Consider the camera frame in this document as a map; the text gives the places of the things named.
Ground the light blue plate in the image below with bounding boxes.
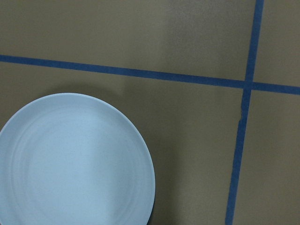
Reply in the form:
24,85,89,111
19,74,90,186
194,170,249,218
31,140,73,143
0,93,155,225

